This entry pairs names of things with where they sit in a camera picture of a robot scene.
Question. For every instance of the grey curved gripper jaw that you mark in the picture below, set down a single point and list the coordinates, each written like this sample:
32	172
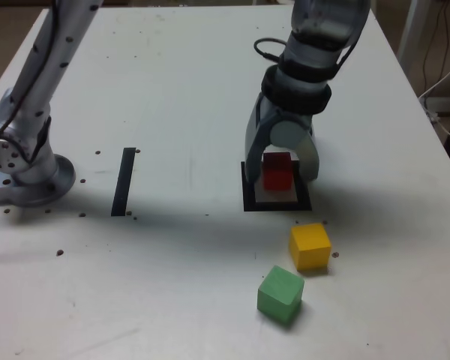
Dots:
290	131
252	150

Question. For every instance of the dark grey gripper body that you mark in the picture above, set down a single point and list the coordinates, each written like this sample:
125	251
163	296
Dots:
270	114

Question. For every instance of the red cube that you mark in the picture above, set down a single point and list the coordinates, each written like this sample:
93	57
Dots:
277	176

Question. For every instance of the yellow cube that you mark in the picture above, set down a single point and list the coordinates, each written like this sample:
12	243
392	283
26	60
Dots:
310	247

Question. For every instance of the green cube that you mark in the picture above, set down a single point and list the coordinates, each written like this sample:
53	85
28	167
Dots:
279	294

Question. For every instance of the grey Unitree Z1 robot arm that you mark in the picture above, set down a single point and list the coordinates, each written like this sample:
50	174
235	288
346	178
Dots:
26	176

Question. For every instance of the black tape square outline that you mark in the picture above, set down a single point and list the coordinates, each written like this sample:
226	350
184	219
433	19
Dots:
277	206

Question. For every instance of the black tape strip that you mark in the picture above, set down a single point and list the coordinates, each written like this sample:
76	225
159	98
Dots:
123	183

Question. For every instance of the white metal post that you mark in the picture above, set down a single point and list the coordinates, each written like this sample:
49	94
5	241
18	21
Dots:
412	30

